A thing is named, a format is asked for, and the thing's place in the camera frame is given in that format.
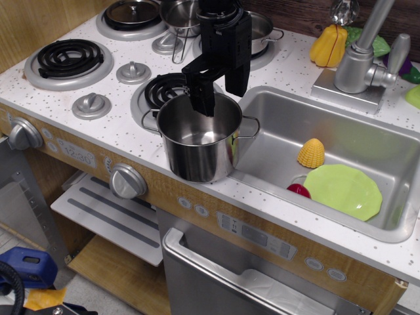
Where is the open grey oven door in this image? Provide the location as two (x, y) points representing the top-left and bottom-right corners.
(1, 136), (73, 289)

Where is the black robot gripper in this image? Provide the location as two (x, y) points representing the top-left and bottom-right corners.
(182, 1), (252, 117)

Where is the yellow toy corn piece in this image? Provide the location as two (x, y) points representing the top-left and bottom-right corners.
(297, 138), (325, 169)

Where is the silver stovetop knob rear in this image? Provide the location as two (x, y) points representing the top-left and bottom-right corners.
(152, 32), (184, 55)

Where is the red toy fruit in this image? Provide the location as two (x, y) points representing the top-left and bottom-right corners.
(287, 183), (311, 199)

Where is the silver toy faucet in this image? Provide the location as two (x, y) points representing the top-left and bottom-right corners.
(311, 1), (411, 114)

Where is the black glass pot lid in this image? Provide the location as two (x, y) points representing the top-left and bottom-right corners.
(104, 1), (159, 30)

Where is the wide steel pan with handles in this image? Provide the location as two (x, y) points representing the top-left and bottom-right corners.
(247, 11), (284, 56)

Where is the silver stovetop knob middle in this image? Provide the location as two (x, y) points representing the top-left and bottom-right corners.
(116, 61), (152, 85)

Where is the white oven rack shelf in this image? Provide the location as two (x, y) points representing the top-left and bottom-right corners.
(51, 173), (163, 266)

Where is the lime green plastic plate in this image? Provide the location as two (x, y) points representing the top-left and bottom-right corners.
(303, 164), (383, 221)

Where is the silver sink basin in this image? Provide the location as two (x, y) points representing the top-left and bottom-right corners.
(231, 86), (419, 243)

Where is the small steel saucepan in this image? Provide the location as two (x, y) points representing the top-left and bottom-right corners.
(159, 1), (200, 64)

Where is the tall steel pot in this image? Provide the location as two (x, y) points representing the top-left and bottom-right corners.
(140, 93), (261, 183)

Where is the yellow toy bell pepper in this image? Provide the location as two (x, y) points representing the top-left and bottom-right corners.
(309, 24), (348, 68)

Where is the yellow tape piece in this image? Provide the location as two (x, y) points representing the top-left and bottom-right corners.
(24, 287), (67, 311)

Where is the silver oven dial right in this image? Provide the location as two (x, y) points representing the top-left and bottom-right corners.
(109, 163), (148, 200)

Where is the hanging steel spoon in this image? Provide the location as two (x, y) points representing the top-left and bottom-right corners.
(329, 0), (360, 26)

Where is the lime green toy piece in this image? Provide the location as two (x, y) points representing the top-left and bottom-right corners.
(405, 85), (420, 109)

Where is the silver stovetop knob front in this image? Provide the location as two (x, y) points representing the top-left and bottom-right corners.
(72, 93), (112, 120)

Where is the black cable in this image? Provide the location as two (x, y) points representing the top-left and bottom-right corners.
(0, 261), (26, 315)

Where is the silver stovetop knob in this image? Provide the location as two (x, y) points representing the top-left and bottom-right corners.
(72, 93), (112, 120)
(152, 32), (184, 55)
(116, 61), (152, 85)

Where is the black front left coil burner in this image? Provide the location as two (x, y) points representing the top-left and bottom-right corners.
(37, 39), (104, 78)

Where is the black front right coil burner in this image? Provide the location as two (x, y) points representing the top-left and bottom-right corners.
(144, 73), (186, 109)

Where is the silver dishwasher door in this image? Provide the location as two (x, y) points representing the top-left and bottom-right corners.
(161, 227), (371, 315)

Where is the silver oven dial left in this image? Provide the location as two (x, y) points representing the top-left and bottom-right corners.
(9, 117), (43, 150)

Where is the green toy lettuce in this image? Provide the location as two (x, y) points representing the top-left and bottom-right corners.
(343, 26), (390, 57)

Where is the purple toy eggplant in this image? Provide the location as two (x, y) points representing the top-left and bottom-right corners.
(383, 54), (413, 76)

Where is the blue clamp tool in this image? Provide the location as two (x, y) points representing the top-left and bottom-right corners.
(1, 247), (58, 289)

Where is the silver oven dial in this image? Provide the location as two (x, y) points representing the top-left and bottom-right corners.
(9, 117), (43, 150)
(109, 163), (148, 200)

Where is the black coil burner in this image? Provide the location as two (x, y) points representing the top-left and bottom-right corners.
(37, 39), (104, 78)
(144, 73), (186, 109)

